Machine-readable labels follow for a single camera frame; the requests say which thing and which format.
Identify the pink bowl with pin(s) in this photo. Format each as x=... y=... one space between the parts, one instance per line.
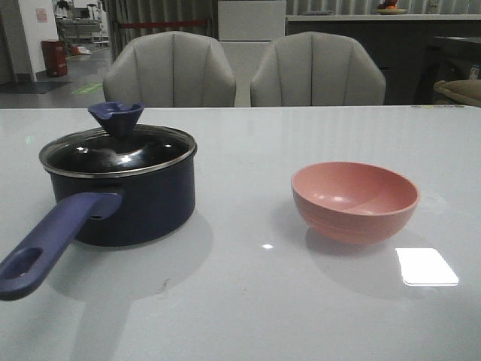
x=353 y=202

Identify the glass lid with blue knob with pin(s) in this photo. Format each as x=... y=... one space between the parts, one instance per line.
x=119 y=147

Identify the dark blue saucepan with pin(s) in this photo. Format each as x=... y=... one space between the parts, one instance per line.
x=113 y=212

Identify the left grey upholstered chair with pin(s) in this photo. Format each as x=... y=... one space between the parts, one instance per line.
x=172 y=70

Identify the grey upholstered chair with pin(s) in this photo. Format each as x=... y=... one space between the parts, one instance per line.
x=316 y=69
x=172 y=70

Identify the right grey upholstered chair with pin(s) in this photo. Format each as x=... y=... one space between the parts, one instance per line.
x=316 y=69

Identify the white cabinet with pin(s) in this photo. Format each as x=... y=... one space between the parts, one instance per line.
x=244 y=29

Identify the coloured sticker strip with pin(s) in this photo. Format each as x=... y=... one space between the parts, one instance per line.
x=438 y=106

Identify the red barrier belt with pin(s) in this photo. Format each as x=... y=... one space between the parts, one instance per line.
x=160 y=25

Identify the dark counter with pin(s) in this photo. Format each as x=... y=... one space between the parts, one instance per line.
x=397 y=43

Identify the red bin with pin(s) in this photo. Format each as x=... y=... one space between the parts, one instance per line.
x=54 y=58

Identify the fruit plate on counter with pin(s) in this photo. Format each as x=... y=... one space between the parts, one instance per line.
x=389 y=7

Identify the brown cushion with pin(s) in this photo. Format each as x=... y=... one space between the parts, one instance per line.
x=460 y=92

